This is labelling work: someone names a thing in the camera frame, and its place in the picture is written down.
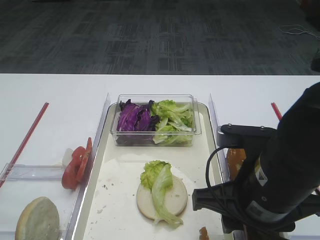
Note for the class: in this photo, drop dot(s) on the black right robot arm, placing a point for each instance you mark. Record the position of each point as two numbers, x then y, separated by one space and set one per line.
275 186

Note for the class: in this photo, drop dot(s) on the left red tape strip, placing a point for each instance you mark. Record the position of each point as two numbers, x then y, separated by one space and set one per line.
27 140

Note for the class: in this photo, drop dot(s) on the rear tomato slice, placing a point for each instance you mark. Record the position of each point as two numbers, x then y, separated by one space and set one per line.
84 160

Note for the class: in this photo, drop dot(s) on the tomato slice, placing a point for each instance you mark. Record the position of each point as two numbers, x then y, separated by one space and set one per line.
69 177
84 160

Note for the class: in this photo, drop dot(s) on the long clear divider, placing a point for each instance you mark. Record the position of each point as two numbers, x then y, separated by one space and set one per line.
100 130
221 155

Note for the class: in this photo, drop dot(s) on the sesame bun front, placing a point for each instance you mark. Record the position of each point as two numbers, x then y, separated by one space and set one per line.
235 158

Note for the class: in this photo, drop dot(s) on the purple cabbage leaves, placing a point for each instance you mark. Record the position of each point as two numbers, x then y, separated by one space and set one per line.
136 118

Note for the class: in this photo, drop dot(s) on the green shredded lettuce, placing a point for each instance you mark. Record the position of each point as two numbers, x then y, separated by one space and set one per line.
176 123

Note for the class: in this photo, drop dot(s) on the white holder behind tomatoes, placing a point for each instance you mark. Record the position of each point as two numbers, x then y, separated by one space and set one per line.
66 159

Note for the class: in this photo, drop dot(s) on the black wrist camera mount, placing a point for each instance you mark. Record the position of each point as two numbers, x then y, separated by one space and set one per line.
243 136

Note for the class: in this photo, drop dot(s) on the right red tape strip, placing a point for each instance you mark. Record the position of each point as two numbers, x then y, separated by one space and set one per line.
276 110

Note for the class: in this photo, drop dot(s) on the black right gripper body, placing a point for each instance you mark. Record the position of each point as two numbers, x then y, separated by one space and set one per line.
222 199

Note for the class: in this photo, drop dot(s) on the clear plastic salad container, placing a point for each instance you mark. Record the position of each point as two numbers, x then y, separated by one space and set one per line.
144 99

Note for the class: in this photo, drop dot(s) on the bottom bun slice on tray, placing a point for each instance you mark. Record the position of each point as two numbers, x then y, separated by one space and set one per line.
175 199

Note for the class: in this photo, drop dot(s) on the pale bun half left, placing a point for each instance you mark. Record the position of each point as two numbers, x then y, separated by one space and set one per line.
39 220

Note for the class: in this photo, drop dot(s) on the left long clear divider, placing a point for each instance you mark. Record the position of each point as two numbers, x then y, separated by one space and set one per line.
100 130

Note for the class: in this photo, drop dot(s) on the brown crumb on tray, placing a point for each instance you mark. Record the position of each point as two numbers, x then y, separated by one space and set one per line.
203 234

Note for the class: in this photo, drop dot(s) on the green lettuce leaf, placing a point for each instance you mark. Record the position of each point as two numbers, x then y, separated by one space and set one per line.
158 178

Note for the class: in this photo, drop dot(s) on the red tape strip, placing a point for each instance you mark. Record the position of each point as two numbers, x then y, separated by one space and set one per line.
27 140
276 110

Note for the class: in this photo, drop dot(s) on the front tomato slice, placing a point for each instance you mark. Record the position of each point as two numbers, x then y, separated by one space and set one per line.
69 177

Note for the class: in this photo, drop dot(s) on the upper left clear rail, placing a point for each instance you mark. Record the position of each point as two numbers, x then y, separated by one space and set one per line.
22 172

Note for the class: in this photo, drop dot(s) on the right long clear divider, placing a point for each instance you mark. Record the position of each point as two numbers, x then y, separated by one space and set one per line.
221 155

